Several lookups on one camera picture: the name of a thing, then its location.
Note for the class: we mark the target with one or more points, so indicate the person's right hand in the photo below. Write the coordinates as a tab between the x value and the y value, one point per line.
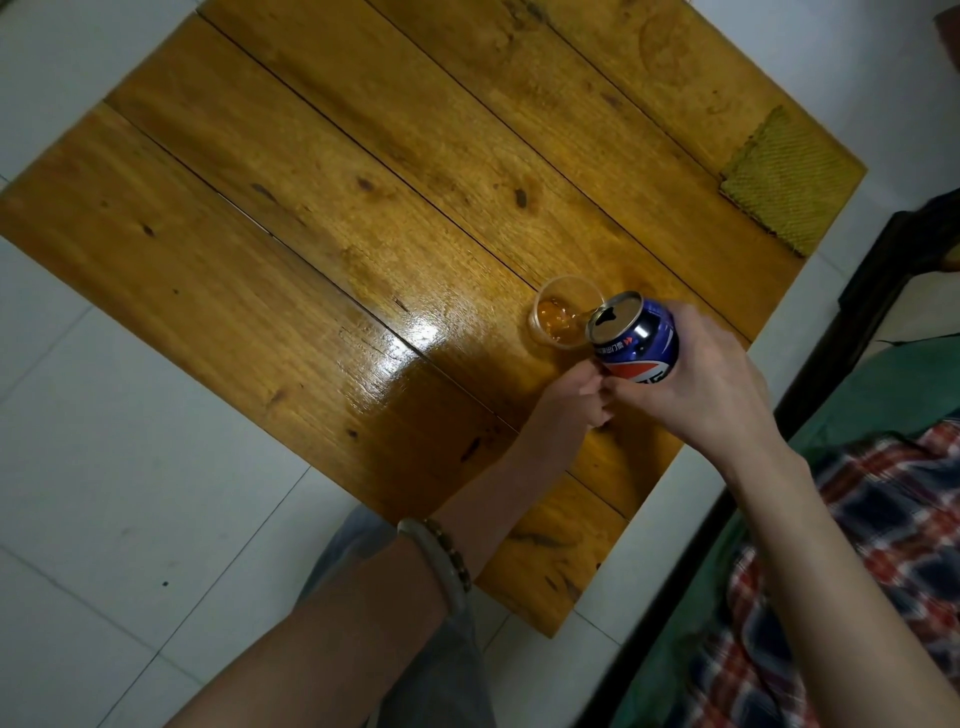
712	390

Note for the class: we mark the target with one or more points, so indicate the person's left hand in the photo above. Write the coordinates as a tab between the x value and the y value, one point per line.
566	416

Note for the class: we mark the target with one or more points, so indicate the blue Pepsi can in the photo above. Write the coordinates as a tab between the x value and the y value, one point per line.
645	352

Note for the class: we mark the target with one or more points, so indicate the clear plastic cup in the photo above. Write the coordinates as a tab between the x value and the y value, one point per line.
559	319

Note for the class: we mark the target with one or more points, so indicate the person's left forearm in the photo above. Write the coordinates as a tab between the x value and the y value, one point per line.
337	637

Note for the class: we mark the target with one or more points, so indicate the person's grey trousers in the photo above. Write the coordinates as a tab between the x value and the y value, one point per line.
442	675

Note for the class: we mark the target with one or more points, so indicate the green sofa cover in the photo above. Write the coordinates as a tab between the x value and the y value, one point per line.
885	390

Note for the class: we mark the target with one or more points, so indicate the cream sofa with green cover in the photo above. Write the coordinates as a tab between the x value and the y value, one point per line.
885	300

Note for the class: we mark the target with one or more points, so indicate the pale jade bangle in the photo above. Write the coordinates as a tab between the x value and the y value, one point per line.
442	570

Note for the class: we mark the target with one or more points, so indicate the yellow cloth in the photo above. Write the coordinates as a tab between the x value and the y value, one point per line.
795	184

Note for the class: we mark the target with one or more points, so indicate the plaid blanket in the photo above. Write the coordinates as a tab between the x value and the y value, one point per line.
900	510

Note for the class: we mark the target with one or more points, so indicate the wooden table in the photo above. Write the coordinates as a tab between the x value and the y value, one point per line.
337	225

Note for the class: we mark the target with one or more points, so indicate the table with pink cover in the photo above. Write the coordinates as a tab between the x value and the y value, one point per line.
949	30

